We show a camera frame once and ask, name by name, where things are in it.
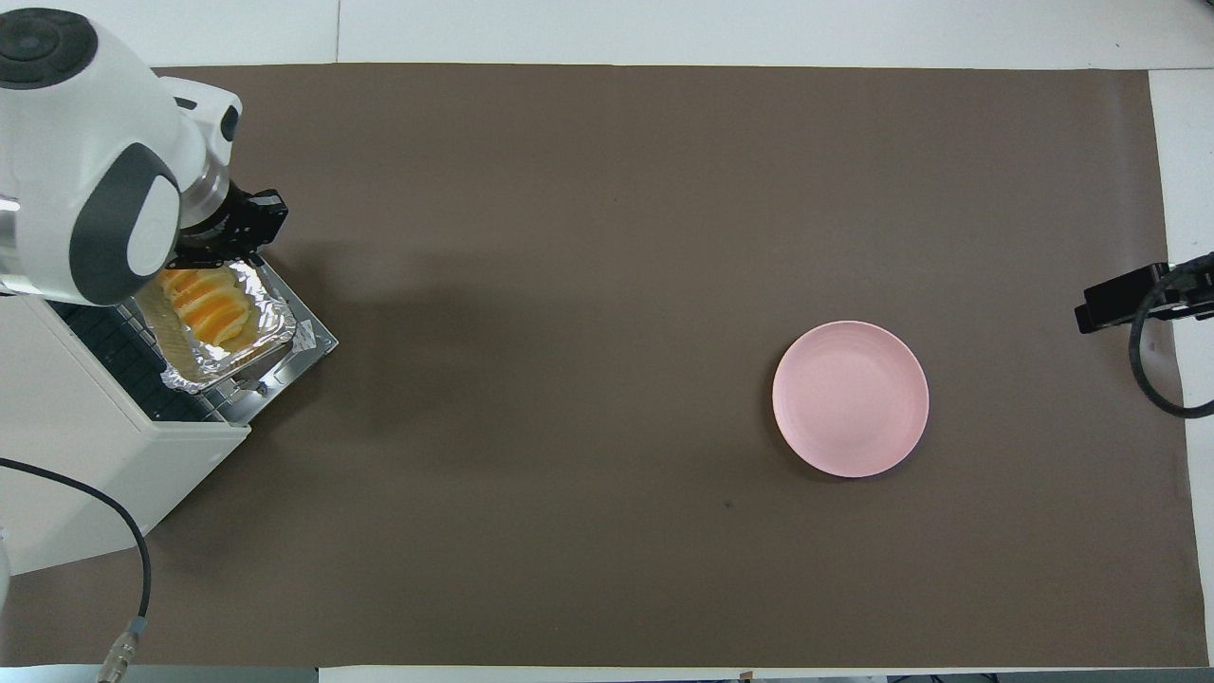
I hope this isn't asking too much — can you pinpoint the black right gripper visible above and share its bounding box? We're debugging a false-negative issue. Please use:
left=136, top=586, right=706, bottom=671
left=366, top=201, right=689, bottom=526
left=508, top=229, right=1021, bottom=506
left=1075, top=254, right=1214, bottom=335

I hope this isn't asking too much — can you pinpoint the glass oven door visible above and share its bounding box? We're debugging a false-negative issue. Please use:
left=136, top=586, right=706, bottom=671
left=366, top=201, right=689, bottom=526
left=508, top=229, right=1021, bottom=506
left=226, top=261, right=340, bottom=425

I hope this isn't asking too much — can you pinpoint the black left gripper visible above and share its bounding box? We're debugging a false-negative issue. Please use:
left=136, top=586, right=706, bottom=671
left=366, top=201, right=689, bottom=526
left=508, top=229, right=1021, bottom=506
left=174, top=188, right=288, bottom=272

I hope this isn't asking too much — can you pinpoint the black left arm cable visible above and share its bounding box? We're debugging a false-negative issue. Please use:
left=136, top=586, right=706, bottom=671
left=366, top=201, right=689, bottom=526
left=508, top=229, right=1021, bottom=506
left=0, top=457, right=153, bottom=683

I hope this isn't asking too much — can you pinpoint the metal wire oven rack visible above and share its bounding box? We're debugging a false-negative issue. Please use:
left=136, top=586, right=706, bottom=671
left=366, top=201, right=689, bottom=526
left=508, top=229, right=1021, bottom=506
left=52, top=296, right=238, bottom=425

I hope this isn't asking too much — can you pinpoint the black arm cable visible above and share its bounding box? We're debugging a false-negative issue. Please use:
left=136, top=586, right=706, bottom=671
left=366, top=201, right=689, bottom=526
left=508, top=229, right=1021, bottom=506
left=1129, top=270, right=1214, bottom=419
left=0, top=457, right=153, bottom=683

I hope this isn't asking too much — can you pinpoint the cream toaster oven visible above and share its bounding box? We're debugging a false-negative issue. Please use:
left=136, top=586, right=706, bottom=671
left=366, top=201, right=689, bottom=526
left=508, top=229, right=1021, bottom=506
left=0, top=256, right=340, bottom=577

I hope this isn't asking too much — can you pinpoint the brown table mat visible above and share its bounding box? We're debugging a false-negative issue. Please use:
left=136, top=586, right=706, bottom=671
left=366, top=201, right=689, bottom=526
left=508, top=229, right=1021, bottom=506
left=0, top=64, right=1210, bottom=670

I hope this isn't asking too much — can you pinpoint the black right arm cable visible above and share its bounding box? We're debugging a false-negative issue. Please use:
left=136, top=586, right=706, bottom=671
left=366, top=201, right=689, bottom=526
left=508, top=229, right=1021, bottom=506
left=1129, top=270, right=1214, bottom=419

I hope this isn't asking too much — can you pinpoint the golden bread loaf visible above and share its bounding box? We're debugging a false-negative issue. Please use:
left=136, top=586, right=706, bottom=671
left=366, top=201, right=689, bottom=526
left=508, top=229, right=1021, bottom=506
left=156, top=268, right=257, bottom=350

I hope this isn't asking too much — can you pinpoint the aluminium foil tray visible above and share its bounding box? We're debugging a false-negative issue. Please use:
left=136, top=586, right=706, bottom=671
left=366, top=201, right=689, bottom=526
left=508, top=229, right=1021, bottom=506
left=133, top=263, right=297, bottom=395

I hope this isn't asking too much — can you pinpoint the pink round plate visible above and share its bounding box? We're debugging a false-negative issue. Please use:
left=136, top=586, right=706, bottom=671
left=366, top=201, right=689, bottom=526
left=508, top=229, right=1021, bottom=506
left=772, top=321, right=930, bottom=479

